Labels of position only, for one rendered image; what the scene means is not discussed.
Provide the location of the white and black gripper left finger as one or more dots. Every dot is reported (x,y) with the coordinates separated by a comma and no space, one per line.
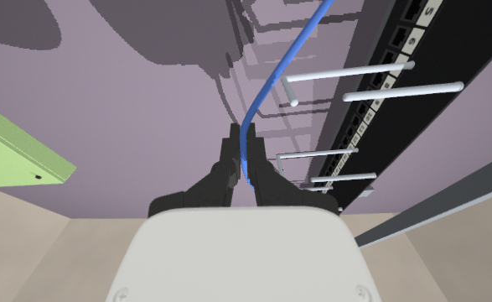
(216,188)

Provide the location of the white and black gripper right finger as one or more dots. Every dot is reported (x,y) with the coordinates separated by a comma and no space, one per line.
(271,189)

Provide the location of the blue cable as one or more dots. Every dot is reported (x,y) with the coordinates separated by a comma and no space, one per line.
(319,13)

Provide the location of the grey patch panel rack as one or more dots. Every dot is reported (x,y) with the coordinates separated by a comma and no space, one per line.
(442,42)

